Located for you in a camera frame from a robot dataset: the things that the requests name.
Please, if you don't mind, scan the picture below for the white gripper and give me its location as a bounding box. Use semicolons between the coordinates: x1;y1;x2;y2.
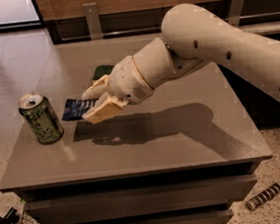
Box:
81;55;154;124

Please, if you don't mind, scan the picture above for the blue rxbar blueberry wrapper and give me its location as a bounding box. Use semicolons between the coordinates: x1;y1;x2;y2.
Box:
62;99;98;121

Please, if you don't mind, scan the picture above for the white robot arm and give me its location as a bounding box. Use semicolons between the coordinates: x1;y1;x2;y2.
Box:
82;3;280;123

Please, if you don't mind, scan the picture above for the green soda can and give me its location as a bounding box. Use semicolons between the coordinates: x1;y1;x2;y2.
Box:
18;92;64;144

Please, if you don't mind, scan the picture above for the green and yellow sponge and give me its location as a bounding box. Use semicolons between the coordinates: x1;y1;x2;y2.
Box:
93;65;113;81

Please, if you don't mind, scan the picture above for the grey drawer cabinet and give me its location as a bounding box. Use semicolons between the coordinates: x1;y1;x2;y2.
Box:
0;23;279;224

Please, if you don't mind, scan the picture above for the upper grey drawer front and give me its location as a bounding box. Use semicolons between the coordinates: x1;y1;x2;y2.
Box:
25;174;256;224

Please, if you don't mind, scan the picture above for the left metal wall bracket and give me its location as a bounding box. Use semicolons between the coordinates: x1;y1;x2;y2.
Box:
82;2;103;40

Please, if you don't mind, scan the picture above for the metal wall bracket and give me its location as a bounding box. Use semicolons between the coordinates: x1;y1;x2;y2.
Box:
226;0;245;27
82;2;103;40

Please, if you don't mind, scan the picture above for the horizontal metal rail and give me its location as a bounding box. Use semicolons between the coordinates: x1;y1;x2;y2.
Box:
61;11;280;42

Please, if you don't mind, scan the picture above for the right metal wall bracket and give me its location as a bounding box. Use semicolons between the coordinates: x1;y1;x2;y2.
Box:
226;0;245;27

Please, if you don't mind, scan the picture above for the striped black white handle tool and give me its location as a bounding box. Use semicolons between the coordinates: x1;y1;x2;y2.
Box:
245;181;280;211

